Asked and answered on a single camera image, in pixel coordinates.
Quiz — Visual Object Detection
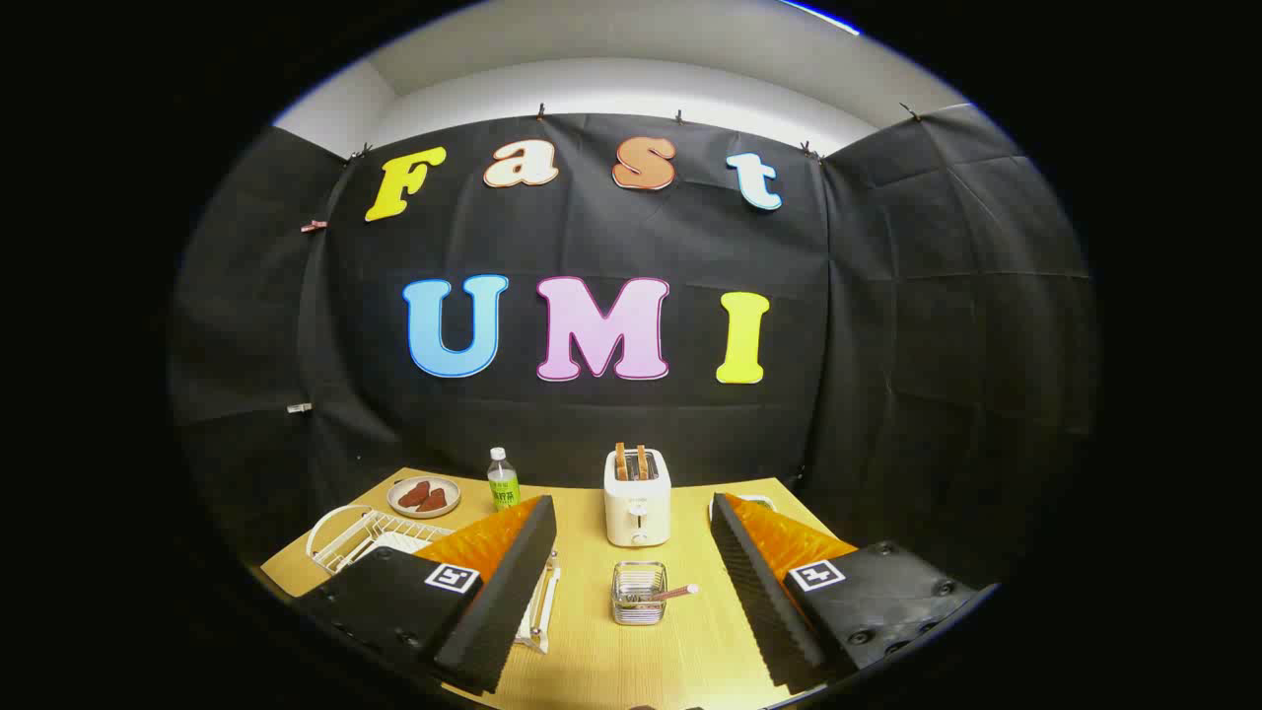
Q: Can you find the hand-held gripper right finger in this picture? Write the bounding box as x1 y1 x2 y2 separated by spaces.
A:
710 491 979 696

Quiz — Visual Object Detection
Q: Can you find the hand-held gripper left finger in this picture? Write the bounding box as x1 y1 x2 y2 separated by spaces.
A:
294 495 558 696

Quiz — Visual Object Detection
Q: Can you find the metal wire basket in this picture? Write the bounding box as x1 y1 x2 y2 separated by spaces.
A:
611 561 668 626

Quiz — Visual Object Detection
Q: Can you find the white wire dish rack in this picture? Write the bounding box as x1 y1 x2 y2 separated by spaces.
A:
306 504 561 655

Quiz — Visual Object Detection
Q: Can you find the small grey plate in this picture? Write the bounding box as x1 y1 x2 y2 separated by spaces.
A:
387 476 461 519

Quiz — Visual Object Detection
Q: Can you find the green tea bottle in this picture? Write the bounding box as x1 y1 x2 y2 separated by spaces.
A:
488 448 521 511

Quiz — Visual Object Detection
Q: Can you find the white toaster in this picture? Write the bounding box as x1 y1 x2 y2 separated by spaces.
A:
603 449 672 548

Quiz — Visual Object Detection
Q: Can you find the black backdrop cloth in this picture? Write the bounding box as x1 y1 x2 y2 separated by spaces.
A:
168 104 1100 593

